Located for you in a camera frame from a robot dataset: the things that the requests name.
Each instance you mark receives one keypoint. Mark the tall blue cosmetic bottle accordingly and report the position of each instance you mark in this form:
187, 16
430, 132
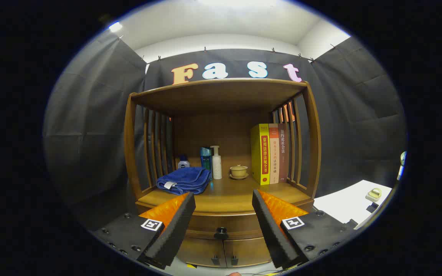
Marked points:
206, 159

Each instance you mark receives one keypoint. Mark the blue folded towel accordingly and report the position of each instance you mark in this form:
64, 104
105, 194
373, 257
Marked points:
184, 180

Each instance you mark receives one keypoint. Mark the orange and cream book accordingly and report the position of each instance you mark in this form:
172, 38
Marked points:
274, 161

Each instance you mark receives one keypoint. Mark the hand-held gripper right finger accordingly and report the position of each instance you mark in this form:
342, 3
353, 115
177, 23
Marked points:
272, 234

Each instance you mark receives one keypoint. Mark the small black block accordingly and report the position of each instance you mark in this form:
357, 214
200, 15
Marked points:
372, 207
350, 223

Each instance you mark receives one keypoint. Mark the thick yellow book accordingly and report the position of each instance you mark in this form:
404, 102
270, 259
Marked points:
260, 153

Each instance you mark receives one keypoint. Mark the white pump bottle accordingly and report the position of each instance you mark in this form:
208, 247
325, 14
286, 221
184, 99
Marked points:
216, 165

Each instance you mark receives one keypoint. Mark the small white blue-capped bottle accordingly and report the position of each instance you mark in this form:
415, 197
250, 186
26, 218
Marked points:
183, 164

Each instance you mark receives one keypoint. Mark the wooden countertop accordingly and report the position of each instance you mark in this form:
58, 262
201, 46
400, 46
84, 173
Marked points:
236, 191

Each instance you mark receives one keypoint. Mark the wooden cabinet door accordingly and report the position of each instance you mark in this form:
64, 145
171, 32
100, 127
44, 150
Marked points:
248, 251
198, 251

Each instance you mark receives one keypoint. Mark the beige lidded tea cup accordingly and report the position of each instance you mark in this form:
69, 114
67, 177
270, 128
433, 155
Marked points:
238, 171

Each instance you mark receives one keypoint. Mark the ceiling light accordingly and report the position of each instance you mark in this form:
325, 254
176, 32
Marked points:
115, 27

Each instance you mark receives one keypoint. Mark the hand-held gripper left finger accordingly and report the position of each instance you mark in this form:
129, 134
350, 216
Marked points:
175, 230

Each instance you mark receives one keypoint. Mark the wooden cabinet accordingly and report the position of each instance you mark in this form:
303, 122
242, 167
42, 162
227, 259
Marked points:
221, 96

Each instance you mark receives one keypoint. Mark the small cream object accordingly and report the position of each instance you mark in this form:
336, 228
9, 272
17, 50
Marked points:
374, 194

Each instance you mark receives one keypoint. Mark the brown book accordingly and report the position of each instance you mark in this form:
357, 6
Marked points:
283, 153

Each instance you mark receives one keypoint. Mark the white side table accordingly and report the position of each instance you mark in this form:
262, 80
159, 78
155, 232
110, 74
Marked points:
343, 203

